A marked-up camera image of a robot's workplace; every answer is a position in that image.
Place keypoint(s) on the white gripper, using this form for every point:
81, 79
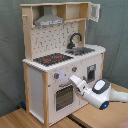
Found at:
80, 86

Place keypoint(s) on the white oven door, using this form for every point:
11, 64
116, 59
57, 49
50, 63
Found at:
62, 100

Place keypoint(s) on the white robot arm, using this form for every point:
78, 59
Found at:
100, 95

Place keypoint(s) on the wooden toy kitchen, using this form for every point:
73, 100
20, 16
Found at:
45, 40

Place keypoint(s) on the grey ice dispenser panel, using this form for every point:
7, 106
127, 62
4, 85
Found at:
91, 73

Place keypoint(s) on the red right stove knob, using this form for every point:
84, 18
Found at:
74, 69

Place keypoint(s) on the red stove knob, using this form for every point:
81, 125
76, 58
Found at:
74, 69
56, 75

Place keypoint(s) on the white fridge cabinet door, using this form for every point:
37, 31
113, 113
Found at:
95, 60

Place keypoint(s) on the red left stove knob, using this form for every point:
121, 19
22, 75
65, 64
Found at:
56, 75

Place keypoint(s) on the grey toy sink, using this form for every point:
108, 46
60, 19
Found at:
79, 51

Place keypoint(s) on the black toy stovetop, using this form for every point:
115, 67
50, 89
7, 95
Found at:
52, 59

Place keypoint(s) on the grey range hood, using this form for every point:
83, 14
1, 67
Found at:
48, 18

